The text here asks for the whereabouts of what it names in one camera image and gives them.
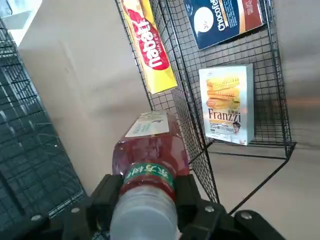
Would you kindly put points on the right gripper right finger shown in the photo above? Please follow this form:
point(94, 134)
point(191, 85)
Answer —
point(212, 222)

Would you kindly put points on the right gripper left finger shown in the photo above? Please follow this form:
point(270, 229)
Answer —
point(82, 220)

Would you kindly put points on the white Franzzi biscuit box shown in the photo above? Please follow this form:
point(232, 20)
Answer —
point(225, 105)

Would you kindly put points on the amber tea bottle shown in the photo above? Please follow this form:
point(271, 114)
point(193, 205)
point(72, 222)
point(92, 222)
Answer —
point(150, 155)

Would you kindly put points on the dark blue Chocofello box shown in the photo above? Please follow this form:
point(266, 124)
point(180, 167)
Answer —
point(220, 22)

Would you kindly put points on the yellow Nabati wafer box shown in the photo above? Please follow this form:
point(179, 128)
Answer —
point(150, 50)

